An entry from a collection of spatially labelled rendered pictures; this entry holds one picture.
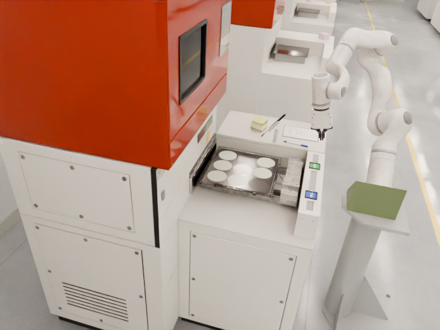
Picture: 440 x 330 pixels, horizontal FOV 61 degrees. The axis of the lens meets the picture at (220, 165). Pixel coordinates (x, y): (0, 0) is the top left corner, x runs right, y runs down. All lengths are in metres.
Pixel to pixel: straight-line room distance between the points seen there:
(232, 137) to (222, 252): 0.69
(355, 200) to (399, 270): 1.17
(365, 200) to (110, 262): 1.24
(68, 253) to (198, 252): 0.62
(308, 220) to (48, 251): 1.24
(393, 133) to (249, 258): 0.93
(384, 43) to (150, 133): 1.27
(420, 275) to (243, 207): 1.59
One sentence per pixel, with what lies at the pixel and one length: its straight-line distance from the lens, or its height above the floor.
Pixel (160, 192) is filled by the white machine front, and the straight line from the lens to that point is 1.48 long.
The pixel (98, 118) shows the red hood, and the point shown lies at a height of 1.39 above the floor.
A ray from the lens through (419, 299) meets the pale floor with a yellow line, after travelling 2.90.
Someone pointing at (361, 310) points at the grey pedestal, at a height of 0.05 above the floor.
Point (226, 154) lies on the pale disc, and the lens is 2.11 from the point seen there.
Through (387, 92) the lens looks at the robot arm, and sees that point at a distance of 2.11.
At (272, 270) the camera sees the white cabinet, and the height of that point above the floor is 0.64.
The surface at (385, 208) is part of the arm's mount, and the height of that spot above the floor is 0.88.
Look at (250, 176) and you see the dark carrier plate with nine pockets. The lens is 1.94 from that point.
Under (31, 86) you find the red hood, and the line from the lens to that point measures 1.52.
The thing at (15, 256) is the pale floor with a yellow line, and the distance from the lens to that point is 2.98.
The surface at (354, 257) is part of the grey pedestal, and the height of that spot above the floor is 0.52.
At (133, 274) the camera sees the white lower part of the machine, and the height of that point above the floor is 0.61.
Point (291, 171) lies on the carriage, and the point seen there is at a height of 0.88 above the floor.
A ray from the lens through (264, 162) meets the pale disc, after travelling 2.07.
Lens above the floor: 1.99
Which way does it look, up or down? 33 degrees down
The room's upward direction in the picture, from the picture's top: 4 degrees clockwise
